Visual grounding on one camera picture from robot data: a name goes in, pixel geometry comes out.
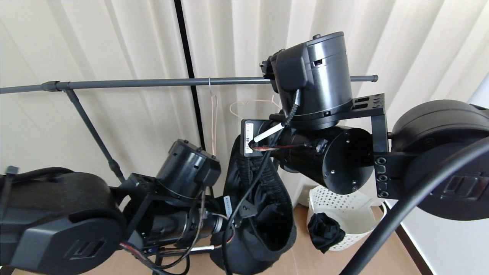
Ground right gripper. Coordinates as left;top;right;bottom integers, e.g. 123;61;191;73
267;125;376;196

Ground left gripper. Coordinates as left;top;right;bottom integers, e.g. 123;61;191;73
126;199;230;249

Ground black shorts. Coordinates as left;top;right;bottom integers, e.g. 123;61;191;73
209;136;298;275

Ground white laundry basket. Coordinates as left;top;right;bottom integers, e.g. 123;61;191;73
307;185;387;252

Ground pink clothes hanger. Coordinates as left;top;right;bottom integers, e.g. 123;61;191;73
208;78;219;158
229;95;284;123

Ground black clothes rack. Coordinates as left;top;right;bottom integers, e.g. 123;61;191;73
0;74;379;184

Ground black garment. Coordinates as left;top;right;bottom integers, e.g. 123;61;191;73
307;212;347;254

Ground white curtain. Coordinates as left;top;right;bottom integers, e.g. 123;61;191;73
181;0;489;207
0;0;203;191

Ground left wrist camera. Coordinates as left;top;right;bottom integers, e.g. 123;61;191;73
220;195;239;222

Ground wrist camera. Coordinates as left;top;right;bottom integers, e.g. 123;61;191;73
240;119;276;158
220;195;239;222

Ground black cable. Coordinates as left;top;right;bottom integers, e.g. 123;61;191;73
339;136;489;275
221;89;302;275

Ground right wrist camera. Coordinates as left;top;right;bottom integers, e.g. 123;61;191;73
240;119;276;158

